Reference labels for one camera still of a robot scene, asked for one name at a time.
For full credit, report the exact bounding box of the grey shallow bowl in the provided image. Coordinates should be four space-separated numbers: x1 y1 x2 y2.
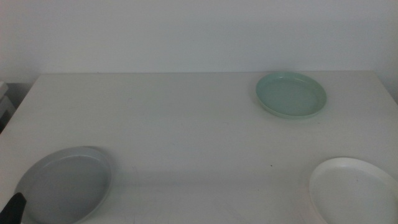
14 146 113 224

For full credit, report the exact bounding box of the white shallow bowl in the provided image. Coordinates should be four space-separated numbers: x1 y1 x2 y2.
309 157 398 224

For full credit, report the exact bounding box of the pale green shallow bowl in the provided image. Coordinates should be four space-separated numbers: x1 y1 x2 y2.
255 71 328 119

